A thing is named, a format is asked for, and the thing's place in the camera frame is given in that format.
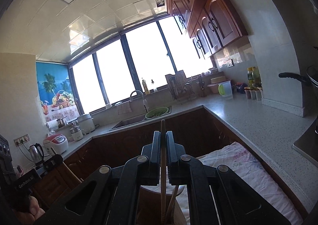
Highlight tan wooden chopstick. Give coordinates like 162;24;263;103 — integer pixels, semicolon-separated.
51;147;82;183

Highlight person's left hand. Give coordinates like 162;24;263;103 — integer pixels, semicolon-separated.
14;196;45;224

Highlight wooden utensil holder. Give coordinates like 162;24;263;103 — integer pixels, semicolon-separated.
135;187;186;224

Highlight steel electric kettle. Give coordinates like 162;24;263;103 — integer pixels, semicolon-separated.
29;143;44;166

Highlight white floral tablecloth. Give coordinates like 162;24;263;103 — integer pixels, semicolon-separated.
144;141;304;225

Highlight white red rice cooker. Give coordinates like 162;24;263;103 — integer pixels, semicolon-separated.
43;134;68;156

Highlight small white appliance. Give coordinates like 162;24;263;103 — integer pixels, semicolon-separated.
70;125;83;141

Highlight paper towel roll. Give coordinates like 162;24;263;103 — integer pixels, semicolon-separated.
46;119;58;129

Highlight black gas stove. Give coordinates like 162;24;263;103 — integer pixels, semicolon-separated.
292;119;317;166

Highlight green colander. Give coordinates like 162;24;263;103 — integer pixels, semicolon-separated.
145;107;169;119

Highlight chrome sink faucet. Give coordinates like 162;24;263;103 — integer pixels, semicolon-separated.
129;90;149;113

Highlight tropical fruit poster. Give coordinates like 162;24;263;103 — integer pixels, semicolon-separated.
36;62;79;122

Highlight spice jars set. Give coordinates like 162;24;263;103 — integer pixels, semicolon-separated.
244;87;263;100

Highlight white green lidded jug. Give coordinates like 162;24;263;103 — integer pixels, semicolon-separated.
218;81;233;99

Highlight dish soap bottle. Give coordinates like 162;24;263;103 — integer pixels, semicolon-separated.
142;79;150;95

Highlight pink bowl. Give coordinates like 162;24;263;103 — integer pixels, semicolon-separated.
207;83;219;94

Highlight yellow oil bottle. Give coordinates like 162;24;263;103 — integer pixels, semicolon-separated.
247;67;261;89

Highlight dish drying rack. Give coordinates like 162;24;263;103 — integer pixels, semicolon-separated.
165;70;196;102

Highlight black wok pan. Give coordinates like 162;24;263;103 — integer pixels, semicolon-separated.
278;64;317;87

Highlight wall power socket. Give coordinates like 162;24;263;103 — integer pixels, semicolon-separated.
14;134;30;146

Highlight red wooden wall cabinets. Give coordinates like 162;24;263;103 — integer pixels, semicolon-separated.
165;0;247;57

